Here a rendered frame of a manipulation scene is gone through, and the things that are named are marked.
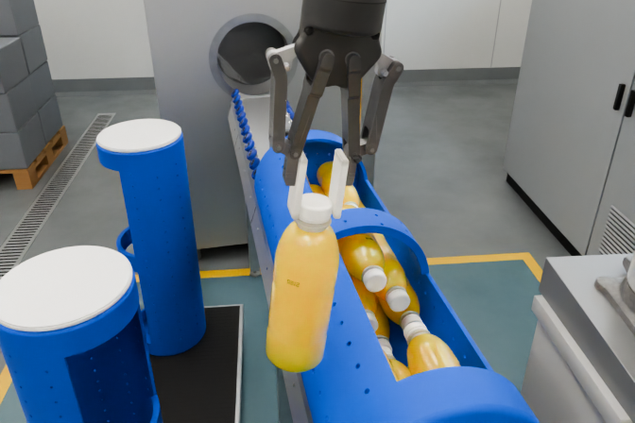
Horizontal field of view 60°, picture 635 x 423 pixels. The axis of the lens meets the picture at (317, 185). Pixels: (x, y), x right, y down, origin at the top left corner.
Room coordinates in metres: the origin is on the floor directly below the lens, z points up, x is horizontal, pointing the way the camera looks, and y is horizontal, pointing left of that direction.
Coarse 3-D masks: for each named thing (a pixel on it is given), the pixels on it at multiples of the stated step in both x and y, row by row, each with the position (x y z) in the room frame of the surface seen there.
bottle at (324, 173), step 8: (320, 168) 1.27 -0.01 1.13; (328, 168) 1.25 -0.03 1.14; (320, 176) 1.24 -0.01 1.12; (328, 176) 1.21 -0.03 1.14; (320, 184) 1.23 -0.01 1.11; (328, 184) 1.18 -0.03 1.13; (352, 184) 1.19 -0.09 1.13; (328, 192) 1.16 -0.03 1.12; (352, 192) 1.13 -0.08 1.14; (344, 200) 1.11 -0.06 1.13; (352, 200) 1.11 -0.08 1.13
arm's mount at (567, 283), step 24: (552, 264) 0.92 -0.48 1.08; (576, 264) 0.93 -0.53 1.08; (600, 264) 0.93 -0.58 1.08; (552, 288) 0.90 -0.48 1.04; (576, 288) 0.85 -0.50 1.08; (576, 312) 0.81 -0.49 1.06; (600, 312) 0.79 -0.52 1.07; (576, 336) 0.79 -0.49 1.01; (600, 336) 0.73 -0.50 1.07; (624, 336) 0.73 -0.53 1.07; (600, 360) 0.72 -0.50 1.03; (624, 360) 0.68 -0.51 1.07; (624, 384) 0.65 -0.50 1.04; (624, 408) 0.64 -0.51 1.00
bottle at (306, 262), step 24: (288, 240) 0.50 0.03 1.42; (312, 240) 0.49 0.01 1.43; (336, 240) 0.52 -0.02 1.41; (288, 264) 0.49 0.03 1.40; (312, 264) 0.48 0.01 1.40; (336, 264) 0.50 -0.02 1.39; (288, 288) 0.48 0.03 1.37; (312, 288) 0.48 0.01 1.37; (288, 312) 0.48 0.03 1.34; (312, 312) 0.48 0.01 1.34; (288, 336) 0.48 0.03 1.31; (312, 336) 0.48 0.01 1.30; (288, 360) 0.48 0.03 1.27; (312, 360) 0.48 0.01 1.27
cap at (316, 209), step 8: (304, 200) 0.52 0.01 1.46; (312, 200) 0.52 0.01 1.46; (320, 200) 0.52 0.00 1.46; (328, 200) 0.52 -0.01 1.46; (304, 208) 0.50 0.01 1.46; (312, 208) 0.50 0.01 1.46; (320, 208) 0.50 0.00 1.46; (328, 208) 0.51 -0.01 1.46; (304, 216) 0.50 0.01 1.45; (312, 216) 0.50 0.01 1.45; (320, 216) 0.50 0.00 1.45; (328, 216) 0.51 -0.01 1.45
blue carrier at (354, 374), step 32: (320, 160) 1.29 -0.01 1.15; (256, 192) 1.21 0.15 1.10; (288, 192) 1.02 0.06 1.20; (288, 224) 0.92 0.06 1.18; (352, 224) 0.84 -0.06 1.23; (384, 224) 0.85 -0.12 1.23; (416, 256) 0.86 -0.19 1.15; (352, 288) 0.67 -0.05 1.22; (416, 288) 0.88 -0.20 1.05; (352, 320) 0.61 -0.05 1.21; (448, 320) 0.75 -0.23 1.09; (352, 352) 0.56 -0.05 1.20; (480, 352) 0.65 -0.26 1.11; (320, 384) 0.55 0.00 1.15; (352, 384) 0.51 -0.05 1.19; (384, 384) 0.49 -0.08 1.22; (416, 384) 0.48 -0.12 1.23; (448, 384) 0.47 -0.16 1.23; (480, 384) 0.48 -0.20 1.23; (512, 384) 0.52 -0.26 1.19; (320, 416) 0.52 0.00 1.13; (352, 416) 0.47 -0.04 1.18; (384, 416) 0.45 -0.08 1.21; (416, 416) 0.44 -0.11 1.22; (448, 416) 0.43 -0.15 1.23; (480, 416) 0.44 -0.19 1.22; (512, 416) 0.45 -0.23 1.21
